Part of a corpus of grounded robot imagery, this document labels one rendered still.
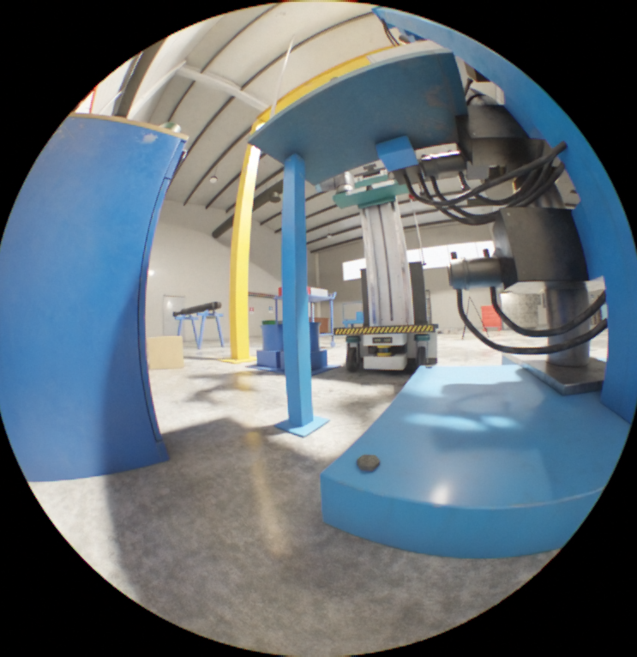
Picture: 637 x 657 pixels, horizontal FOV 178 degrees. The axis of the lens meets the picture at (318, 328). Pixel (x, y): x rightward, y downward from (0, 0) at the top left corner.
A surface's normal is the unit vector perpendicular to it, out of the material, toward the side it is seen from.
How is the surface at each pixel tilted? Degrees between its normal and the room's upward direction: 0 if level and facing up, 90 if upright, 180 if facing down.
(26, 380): 90
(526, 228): 90
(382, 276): 90
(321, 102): 180
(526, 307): 90
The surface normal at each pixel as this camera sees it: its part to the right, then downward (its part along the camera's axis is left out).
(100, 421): 0.80, -0.04
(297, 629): -0.04, -1.00
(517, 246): -0.59, 0.02
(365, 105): 0.04, 1.00
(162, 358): 0.62, -0.03
